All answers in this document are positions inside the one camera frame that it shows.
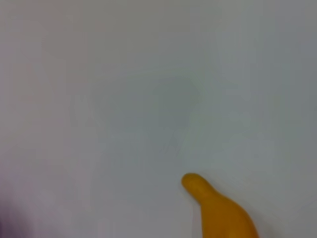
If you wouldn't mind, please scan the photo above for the yellow banana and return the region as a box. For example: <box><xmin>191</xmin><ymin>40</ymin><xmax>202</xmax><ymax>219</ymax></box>
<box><xmin>181</xmin><ymin>173</ymin><xmax>260</xmax><ymax>238</ymax></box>

